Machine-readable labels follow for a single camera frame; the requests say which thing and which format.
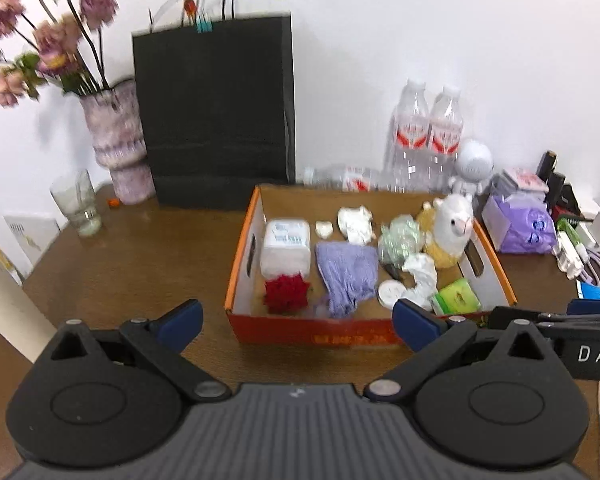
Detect right water bottle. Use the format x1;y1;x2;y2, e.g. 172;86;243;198
428;86;464;192

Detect red fabric rose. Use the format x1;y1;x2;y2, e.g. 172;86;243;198
263;273;311;315

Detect pink textured vase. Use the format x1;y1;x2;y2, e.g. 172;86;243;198
80;78;155;205

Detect iridescent plastic bag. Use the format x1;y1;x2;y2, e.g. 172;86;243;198
377;214;425;268

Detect dried pink flower bouquet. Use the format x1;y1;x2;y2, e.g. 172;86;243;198
0;0;119;107

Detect black paper shopping bag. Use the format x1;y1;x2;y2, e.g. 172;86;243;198
132;0;296;210

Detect purple tissue pack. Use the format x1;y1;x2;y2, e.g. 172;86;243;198
481;195;557;255

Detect black rectangular boxes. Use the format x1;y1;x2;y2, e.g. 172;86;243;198
536;151;581;219

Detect white astronaut speaker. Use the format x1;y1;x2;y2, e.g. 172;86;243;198
449;139;494;198

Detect small white earbud case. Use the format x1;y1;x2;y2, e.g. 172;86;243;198
314;221;334;240

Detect lying water bottle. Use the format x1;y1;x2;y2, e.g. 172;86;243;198
302;165;385;192

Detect clear drinking glass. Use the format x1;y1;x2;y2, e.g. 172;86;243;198
50;169;102;237

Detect blue toothpaste tube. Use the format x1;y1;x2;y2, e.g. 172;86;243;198
576;281;600;300

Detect white tissue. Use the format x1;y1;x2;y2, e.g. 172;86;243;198
337;206;376;246
402;252;438;312

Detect red cardboard tray box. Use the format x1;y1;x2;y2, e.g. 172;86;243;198
225;184;516;346

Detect pink patterned pouch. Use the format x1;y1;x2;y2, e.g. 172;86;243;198
502;168;548;195

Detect purple knitted pouch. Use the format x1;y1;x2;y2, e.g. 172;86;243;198
315;242;379;318

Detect left water bottle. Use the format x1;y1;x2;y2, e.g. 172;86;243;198
385;79;429;191

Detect white round lid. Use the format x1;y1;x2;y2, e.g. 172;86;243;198
377;280;416;310

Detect white yellow alpaca plush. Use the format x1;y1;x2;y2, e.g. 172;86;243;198
416;194;474;270

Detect white wet wipes canister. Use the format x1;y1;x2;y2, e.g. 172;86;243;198
260;219;312;281

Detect green tissue packet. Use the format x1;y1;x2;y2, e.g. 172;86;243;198
431;278;481;316

